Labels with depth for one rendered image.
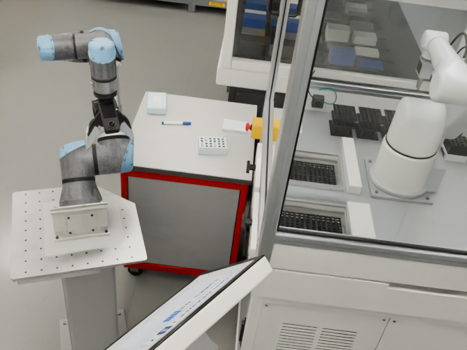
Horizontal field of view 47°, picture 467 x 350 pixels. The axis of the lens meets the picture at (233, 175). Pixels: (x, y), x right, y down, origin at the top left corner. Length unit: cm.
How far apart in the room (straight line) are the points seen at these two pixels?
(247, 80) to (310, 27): 161
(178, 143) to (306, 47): 130
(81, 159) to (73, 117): 209
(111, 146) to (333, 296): 92
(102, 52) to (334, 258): 91
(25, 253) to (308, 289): 97
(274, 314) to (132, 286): 112
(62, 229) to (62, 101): 235
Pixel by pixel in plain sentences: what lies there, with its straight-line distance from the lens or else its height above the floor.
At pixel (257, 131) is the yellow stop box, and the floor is 88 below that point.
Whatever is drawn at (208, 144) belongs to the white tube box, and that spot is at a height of 80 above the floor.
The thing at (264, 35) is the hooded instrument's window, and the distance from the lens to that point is 273.
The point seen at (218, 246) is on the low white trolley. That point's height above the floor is 31.
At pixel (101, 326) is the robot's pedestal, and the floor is 25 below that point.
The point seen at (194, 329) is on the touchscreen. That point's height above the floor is 118.
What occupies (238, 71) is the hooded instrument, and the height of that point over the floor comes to 90.
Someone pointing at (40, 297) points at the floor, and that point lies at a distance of 285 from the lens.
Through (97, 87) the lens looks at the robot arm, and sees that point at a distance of 165.
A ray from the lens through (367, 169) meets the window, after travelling 147.
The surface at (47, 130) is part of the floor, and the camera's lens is 393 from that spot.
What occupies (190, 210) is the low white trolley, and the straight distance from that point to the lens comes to 246.
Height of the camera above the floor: 219
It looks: 38 degrees down
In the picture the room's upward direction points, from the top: 7 degrees clockwise
